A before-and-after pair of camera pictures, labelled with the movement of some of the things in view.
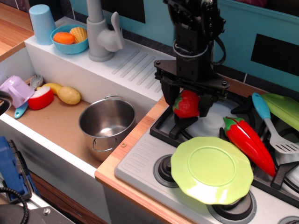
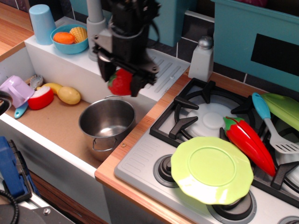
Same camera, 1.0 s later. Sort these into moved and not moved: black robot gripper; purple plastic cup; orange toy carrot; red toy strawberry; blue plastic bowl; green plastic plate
Moved: black robot gripper; red toy strawberry
Not moved: purple plastic cup; orange toy carrot; blue plastic bowl; green plastic plate
